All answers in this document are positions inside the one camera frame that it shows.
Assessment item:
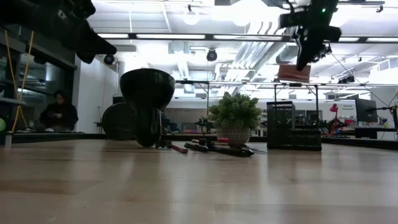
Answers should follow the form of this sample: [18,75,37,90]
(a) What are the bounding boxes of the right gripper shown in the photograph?
[279,0,342,72]

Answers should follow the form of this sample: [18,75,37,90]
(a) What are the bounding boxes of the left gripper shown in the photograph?
[37,0,118,65]

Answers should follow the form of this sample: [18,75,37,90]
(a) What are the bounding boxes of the black gooseneck desk lamp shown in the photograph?
[101,68,176,148]

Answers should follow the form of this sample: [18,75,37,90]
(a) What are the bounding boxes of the black binder clip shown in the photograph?
[154,139,173,150]

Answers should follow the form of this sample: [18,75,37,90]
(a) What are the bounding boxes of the black mesh desk organizer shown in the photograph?
[266,101,323,152]

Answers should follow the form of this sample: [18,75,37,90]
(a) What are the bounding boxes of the person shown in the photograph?
[39,90,79,133]

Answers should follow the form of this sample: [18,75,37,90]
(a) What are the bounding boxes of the black computer monitor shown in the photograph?
[355,98,379,124]

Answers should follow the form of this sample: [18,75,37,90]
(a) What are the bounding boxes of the artificial green potted plant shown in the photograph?
[207,91,264,146]

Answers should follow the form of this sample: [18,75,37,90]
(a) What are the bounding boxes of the black background desk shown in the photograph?
[354,126,398,140]

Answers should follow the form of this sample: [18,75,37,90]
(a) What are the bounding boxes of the white globe pendant lamp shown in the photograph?
[183,4,200,26]

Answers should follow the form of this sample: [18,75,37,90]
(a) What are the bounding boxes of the black ceiling camera cluster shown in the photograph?
[313,44,333,64]

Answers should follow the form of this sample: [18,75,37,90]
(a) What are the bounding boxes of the yellow cable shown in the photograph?
[3,30,34,133]

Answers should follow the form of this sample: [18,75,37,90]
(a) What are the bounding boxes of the overhead frame beam with lights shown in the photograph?
[86,32,398,44]

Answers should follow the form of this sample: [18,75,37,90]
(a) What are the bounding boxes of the black aluminium table frame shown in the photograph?
[0,132,398,151]

